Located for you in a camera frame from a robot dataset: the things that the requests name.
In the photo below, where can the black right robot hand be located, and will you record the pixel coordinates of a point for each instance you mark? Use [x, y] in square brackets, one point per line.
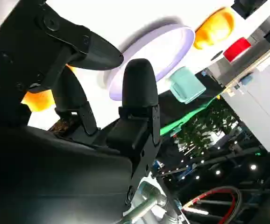
[32, 163]

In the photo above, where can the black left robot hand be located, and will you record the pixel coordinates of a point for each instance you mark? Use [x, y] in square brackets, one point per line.
[247, 9]

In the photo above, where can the orange toy bread roll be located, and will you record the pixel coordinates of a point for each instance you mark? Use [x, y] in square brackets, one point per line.
[215, 26]
[39, 101]

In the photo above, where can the red tape roll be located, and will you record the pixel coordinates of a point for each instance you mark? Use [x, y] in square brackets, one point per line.
[236, 50]

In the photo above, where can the small black disc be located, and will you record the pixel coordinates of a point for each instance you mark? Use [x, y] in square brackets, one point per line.
[216, 56]

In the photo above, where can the small blue object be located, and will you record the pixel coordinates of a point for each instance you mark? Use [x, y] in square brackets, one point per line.
[246, 79]

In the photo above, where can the lilac plate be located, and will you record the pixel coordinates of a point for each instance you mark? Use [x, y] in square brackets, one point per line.
[172, 44]

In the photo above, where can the white cabinet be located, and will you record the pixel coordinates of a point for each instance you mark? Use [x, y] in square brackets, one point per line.
[261, 102]

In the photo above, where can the pale green mug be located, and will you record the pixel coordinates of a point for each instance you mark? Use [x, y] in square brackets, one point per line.
[187, 85]

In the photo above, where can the green leafy plant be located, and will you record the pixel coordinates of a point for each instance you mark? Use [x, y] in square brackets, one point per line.
[209, 126]

